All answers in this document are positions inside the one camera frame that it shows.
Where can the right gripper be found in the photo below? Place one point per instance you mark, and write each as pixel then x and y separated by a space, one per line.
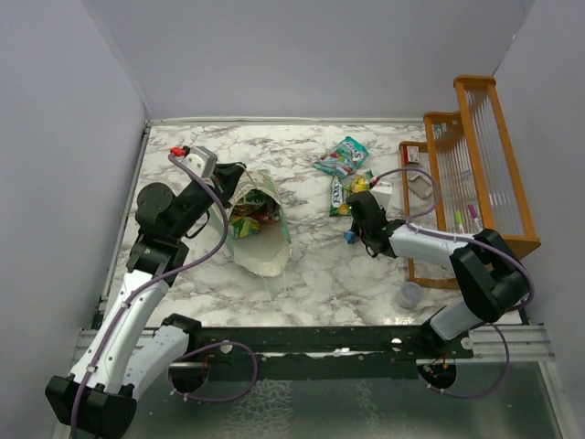
pixel 356 228

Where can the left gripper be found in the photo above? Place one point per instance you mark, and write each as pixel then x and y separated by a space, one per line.
pixel 225 180

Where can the blue snack packet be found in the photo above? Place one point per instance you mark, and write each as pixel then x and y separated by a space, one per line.
pixel 350 237

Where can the yellow green Fox's candy bag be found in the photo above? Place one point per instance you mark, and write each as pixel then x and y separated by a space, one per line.
pixel 340 192

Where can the teal Fox's candy bag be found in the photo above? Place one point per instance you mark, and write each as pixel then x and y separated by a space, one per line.
pixel 344 159

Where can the green paper gift bag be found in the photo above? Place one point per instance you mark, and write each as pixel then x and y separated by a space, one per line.
pixel 258 235

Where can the green orange Fox's candy bag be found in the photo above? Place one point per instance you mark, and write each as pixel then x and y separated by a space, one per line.
pixel 251 213

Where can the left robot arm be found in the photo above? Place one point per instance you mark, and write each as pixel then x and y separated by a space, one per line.
pixel 99 396

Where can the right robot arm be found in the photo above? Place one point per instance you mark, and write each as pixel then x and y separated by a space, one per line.
pixel 491 279

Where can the grey cardboard piece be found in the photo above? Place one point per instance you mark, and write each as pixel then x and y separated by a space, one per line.
pixel 419 184

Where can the small clear plastic cup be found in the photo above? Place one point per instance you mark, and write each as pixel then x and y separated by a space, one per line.
pixel 409 295

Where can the red white small box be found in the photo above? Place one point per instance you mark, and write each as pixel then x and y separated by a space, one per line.
pixel 412 154

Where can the green marker pen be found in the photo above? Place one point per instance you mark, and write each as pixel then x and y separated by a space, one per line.
pixel 459 221

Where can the pink marker pen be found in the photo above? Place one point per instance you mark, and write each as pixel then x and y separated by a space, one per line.
pixel 475 216

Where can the orange wooden tiered rack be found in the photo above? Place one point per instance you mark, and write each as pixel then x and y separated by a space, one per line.
pixel 470 155

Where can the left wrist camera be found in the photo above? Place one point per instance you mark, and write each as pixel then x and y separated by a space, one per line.
pixel 198 159

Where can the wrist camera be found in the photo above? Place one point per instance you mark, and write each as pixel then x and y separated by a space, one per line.
pixel 198 159
pixel 382 192

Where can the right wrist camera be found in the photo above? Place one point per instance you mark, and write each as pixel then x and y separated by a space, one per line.
pixel 382 192

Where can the black base frame bar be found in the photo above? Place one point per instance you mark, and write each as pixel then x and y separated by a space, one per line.
pixel 304 353

